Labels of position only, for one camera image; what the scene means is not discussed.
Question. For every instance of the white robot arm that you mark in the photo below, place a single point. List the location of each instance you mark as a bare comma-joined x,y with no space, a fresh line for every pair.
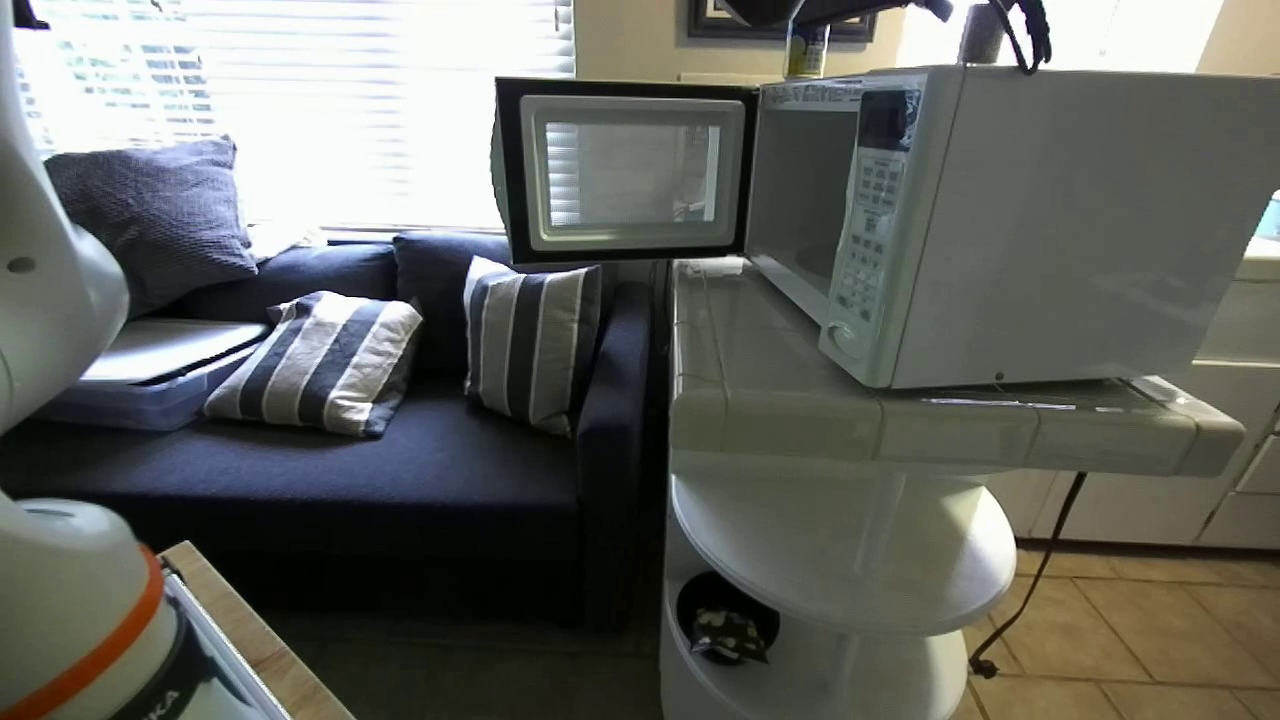
84,627

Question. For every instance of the microwave door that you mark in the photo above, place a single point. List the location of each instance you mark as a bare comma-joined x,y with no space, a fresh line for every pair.
607,171

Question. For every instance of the white microwave oven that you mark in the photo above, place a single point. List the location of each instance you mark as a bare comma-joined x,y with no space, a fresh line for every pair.
978,227

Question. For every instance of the striped cushion upright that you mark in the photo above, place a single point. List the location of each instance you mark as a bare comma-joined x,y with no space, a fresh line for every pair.
531,343

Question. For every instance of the dark blue sofa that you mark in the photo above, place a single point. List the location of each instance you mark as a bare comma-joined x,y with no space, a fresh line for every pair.
450,509

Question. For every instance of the black bowl with snacks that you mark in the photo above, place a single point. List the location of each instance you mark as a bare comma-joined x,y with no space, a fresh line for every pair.
721,622

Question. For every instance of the striped cushion lying flat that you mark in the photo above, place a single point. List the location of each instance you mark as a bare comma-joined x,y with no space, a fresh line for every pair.
330,364

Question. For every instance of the grey laptop on sofa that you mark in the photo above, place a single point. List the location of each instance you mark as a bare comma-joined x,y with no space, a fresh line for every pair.
164,344

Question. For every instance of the dark blue pillow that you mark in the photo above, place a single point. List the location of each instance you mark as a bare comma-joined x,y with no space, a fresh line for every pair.
164,214

